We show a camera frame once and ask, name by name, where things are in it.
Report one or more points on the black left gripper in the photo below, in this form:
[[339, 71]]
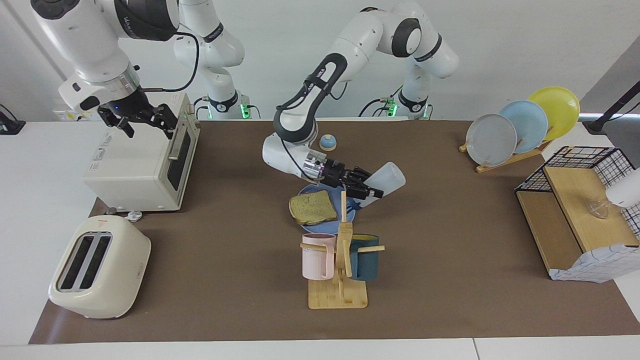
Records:
[[337, 172]]

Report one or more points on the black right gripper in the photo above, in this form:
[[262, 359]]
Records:
[[131, 106]]

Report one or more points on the blue-capped translucent squeeze bottle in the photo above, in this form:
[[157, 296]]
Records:
[[387, 179]]

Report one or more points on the toasted bread slice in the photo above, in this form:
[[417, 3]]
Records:
[[312, 207]]

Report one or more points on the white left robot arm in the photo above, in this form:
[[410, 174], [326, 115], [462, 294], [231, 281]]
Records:
[[320, 85]]

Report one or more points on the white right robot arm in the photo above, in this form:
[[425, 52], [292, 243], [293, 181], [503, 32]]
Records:
[[95, 40]]

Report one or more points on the periwinkle blue plate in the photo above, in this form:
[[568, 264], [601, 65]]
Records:
[[307, 191]]

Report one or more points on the pale grey plate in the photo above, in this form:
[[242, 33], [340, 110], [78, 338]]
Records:
[[490, 140]]

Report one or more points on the wooden plate rack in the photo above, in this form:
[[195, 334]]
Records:
[[505, 162]]

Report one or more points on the light blue plate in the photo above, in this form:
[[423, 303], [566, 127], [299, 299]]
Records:
[[530, 122]]

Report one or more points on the yellow plate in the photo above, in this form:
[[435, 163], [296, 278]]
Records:
[[560, 107]]

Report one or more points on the white toaster oven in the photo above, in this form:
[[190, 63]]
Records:
[[135, 165]]

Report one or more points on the dark teal mug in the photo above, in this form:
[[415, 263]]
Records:
[[367, 262]]

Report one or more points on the pink mug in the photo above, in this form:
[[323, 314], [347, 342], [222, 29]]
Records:
[[315, 260]]

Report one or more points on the brown table mat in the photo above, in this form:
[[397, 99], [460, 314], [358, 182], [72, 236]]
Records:
[[450, 250]]

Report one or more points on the wooden mug tree stand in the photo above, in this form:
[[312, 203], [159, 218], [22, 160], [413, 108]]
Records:
[[337, 297]]

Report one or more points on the black clamp base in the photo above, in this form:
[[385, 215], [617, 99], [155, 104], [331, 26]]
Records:
[[10, 125]]

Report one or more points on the cream two-slot toaster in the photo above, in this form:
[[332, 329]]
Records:
[[105, 270]]

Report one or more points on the wooden shelf unit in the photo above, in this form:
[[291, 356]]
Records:
[[575, 210]]

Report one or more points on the clear drinking glass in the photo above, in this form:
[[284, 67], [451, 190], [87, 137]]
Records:
[[599, 209]]

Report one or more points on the black stand pole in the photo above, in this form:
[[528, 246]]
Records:
[[597, 122]]

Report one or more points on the white cylinder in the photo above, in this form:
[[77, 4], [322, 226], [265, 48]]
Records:
[[625, 192]]

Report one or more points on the white wall power strip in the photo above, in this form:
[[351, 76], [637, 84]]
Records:
[[65, 115]]

